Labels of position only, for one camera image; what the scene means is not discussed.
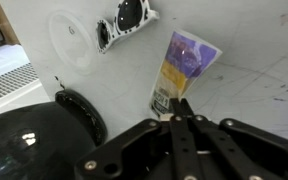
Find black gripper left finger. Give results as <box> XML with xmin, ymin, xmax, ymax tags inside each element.
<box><xmin>73</xmin><ymin>97</ymin><xmax>198</xmax><ymax>180</ymax></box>

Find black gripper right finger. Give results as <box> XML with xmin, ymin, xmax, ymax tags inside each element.
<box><xmin>181</xmin><ymin>98</ymin><xmax>288</xmax><ymax>180</ymax></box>

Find purple and yellow sachet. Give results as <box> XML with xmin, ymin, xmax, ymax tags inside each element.
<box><xmin>148</xmin><ymin>28</ymin><xmax>224</xmax><ymax>120</ymax></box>

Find black pot saucer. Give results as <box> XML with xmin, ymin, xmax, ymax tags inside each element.
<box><xmin>54</xmin><ymin>88</ymin><xmax>109</xmax><ymax>148</ymax></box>

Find black glossy plant pot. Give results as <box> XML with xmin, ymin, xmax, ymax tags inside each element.
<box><xmin>0</xmin><ymin>101</ymin><xmax>97</xmax><ymax>180</ymax></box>

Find clear round plastic lid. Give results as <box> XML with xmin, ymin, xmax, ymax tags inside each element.
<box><xmin>48</xmin><ymin>9</ymin><xmax>97</xmax><ymax>76</ymax></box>

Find white black-spotted sunglasses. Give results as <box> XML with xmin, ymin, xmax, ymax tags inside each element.
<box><xmin>95</xmin><ymin>0</ymin><xmax>161</xmax><ymax>55</ymax></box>

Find white slatted heater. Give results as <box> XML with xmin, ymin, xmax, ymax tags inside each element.
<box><xmin>0</xmin><ymin>44</ymin><xmax>52</xmax><ymax>121</ymax></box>

